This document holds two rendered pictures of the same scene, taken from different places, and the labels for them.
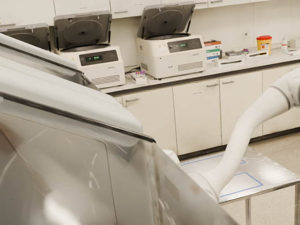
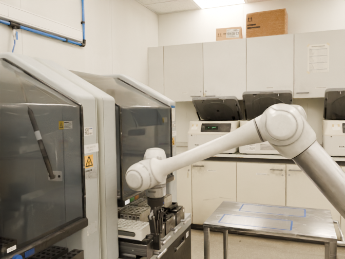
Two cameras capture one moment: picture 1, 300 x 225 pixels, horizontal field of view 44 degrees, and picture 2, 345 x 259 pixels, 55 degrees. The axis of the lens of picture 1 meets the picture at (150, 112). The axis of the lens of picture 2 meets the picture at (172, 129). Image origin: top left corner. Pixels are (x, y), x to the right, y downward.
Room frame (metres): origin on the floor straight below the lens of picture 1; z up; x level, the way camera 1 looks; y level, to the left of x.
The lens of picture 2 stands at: (-0.05, -1.00, 1.37)
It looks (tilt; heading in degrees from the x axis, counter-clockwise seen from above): 3 degrees down; 39
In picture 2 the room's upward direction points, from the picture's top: 1 degrees counter-clockwise
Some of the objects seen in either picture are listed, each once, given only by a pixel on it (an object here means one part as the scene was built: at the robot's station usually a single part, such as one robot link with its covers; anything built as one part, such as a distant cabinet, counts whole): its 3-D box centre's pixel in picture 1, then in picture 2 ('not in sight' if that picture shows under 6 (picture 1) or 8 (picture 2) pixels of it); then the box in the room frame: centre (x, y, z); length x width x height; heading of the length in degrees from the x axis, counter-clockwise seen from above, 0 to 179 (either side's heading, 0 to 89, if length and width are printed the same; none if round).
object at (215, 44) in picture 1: (209, 44); not in sight; (4.14, -0.74, 1.10); 0.24 x 0.13 x 0.10; 106
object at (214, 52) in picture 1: (207, 52); not in sight; (4.14, -0.71, 1.01); 0.23 x 0.12 x 0.08; 107
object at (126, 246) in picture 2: not in sight; (93, 237); (0.93, 0.29, 0.78); 0.73 x 0.14 x 0.09; 107
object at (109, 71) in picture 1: (86, 49); (267, 121); (3.58, 0.54, 1.24); 0.62 x 0.56 x 0.69; 18
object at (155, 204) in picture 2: not in sight; (156, 206); (1.03, -0.03, 0.96); 0.08 x 0.07 x 0.09; 17
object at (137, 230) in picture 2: not in sight; (117, 228); (0.97, 0.16, 0.83); 0.30 x 0.10 x 0.06; 107
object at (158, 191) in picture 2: not in sight; (155, 189); (1.03, -0.03, 1.03); 0.09 x 0.09 x 0.06
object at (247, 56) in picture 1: (255, 54); not in sight; (4.14, -1.25, 0.93); 0.30 x 0.10 x 0.06; 110
